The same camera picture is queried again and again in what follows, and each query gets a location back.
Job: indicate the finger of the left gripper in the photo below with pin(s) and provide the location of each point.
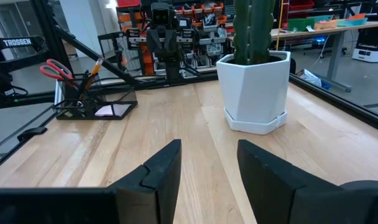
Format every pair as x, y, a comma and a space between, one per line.
170, 43
153, 43

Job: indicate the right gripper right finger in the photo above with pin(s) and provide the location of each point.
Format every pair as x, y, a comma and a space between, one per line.
285, 193

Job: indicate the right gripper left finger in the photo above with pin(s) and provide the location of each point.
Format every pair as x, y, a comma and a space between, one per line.
130, 199

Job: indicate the yellow wooden pencil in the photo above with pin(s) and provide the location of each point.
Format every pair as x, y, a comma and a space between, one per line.
94, 74

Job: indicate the black pen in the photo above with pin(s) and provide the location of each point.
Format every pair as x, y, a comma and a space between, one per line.
84, 77

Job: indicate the pink sticky note pad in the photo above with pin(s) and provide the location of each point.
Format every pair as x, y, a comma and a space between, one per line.
104, 111

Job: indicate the yellow sticky note pad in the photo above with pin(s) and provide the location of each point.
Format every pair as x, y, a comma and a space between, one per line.
68, 114

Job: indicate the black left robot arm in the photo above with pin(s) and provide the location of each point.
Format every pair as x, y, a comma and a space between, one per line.
173, 67

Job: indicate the black mesh desk organizer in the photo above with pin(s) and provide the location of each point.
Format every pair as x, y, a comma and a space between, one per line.
92, 107

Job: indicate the parts shelf with orange bins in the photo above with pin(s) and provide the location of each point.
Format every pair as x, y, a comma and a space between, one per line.
207, 28

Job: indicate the white pot saucer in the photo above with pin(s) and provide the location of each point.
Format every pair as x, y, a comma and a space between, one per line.
254, 127

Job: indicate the green cactus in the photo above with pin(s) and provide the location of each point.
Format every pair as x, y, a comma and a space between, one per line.
254, 31

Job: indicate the white faceted plant pot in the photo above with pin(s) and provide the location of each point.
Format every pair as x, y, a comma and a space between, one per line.
254, 84

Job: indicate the white printed cardboard box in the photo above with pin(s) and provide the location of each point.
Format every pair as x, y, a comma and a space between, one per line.
310, 77

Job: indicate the wooden desk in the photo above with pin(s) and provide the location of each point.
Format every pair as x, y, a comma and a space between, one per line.
332, 31

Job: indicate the white machine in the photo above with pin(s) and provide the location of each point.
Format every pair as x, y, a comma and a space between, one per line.
370, 46

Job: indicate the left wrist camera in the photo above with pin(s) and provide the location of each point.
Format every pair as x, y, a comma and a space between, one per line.
161, 15

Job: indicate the black frame clamp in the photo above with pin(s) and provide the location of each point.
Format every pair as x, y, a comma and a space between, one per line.
32, 133

